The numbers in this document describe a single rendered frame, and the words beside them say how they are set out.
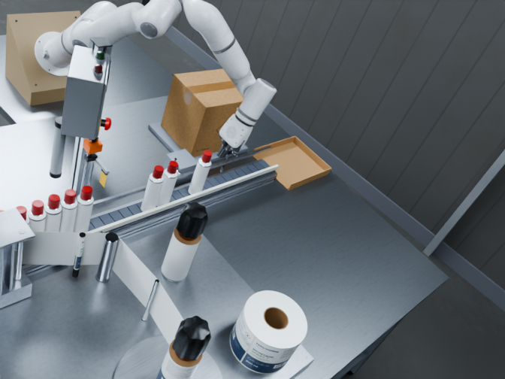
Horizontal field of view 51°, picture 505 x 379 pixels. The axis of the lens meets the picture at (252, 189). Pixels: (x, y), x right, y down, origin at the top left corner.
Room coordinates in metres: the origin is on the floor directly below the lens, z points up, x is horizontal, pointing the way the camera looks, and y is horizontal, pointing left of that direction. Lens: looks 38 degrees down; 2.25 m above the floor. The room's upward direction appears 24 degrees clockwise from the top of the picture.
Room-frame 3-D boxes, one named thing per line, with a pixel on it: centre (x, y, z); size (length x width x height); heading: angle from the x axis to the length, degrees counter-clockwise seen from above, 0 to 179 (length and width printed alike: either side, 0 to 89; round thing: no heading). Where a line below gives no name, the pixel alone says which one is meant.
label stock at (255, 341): (1.04, -0.22, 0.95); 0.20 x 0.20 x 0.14
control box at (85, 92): (1.20, 0.54, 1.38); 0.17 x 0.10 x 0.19; 23
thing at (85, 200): (1.15, 0.47, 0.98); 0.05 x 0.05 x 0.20
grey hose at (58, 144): (1.16, 0.58, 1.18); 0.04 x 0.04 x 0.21
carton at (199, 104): (1.99, 0.31, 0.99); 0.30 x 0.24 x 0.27; 145
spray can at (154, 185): (1.38, 0.32, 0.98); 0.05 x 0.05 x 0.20
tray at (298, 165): (2.09, -0.12, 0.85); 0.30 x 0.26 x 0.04; 148
